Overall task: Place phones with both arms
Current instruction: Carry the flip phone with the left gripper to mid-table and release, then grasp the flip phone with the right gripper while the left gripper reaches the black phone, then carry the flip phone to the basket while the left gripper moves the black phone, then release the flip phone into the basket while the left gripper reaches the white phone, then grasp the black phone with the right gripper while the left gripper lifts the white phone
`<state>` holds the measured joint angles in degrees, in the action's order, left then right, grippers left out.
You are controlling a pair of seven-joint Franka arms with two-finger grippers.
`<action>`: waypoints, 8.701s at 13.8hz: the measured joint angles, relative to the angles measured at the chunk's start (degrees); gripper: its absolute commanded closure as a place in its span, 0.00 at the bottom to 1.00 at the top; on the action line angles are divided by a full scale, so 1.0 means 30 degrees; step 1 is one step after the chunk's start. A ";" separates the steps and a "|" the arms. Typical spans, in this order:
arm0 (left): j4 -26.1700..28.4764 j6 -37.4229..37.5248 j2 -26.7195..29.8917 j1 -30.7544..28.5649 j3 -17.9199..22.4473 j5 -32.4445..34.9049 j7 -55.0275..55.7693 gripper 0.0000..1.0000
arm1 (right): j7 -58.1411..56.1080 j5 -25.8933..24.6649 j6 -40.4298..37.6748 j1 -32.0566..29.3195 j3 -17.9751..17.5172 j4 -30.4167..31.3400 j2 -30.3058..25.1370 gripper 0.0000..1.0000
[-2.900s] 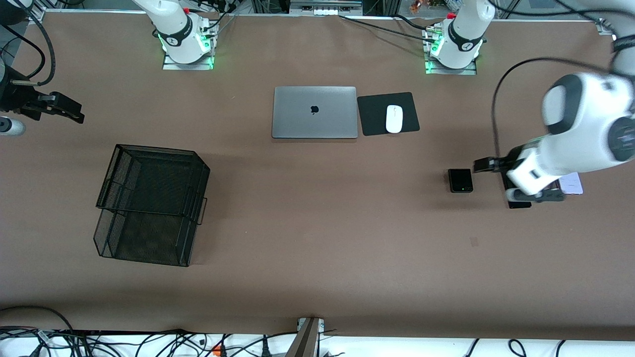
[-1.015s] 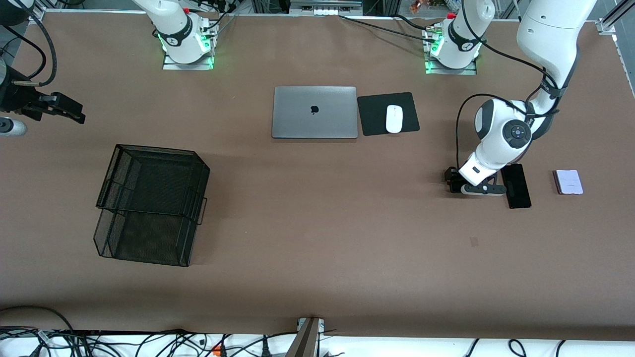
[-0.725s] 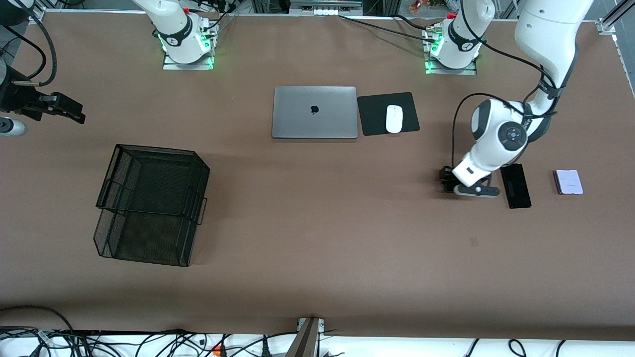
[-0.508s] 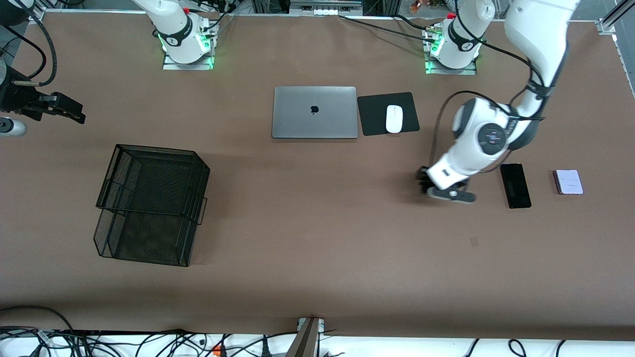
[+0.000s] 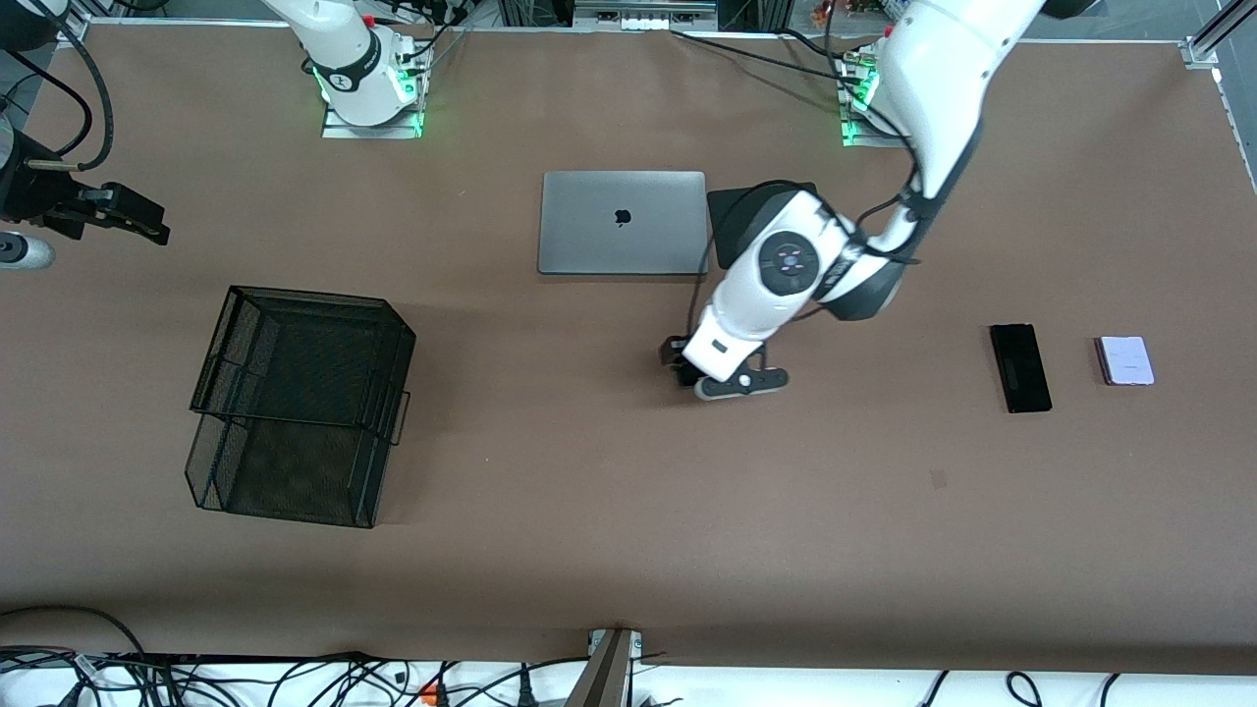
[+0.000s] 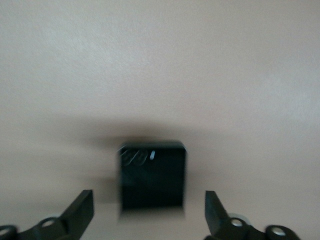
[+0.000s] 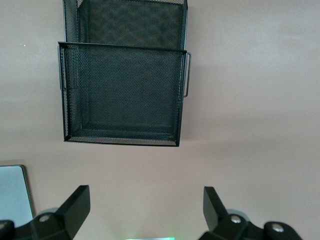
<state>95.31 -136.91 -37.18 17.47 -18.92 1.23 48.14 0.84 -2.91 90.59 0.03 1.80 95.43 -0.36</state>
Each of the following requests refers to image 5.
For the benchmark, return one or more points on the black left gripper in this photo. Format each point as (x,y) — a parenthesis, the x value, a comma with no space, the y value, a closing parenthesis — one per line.
(676,354)

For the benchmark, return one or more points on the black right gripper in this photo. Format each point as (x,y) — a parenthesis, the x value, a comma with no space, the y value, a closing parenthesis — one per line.
(29,191)

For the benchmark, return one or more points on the long black smartphone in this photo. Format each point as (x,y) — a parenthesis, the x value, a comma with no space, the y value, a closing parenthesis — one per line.
(1019,368)

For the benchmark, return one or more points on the pale pink flip phone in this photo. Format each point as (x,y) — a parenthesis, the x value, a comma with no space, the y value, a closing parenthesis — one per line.
(1127,359)

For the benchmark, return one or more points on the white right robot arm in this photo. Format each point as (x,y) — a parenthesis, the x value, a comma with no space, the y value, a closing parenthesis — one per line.
(358,69)

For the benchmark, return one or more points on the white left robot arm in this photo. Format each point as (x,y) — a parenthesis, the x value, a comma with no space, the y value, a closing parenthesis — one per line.
(943,79)

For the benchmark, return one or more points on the black mouse pad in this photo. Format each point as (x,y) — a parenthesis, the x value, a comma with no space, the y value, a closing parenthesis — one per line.
(719,231)

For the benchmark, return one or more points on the silver closed laptop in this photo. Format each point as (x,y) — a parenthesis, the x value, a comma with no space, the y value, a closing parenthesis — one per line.
(589,236)

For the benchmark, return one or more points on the black two-tier mesh tray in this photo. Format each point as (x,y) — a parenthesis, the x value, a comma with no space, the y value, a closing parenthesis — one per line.
(295,462)

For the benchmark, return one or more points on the white power strip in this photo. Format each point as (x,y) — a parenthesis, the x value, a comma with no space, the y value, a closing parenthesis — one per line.
(653,21)

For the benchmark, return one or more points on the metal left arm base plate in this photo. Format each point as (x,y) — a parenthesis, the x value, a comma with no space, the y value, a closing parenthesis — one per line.
(864,140)

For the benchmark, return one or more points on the grey metal camera mount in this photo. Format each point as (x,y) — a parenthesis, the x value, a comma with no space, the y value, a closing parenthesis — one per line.
(604,678)

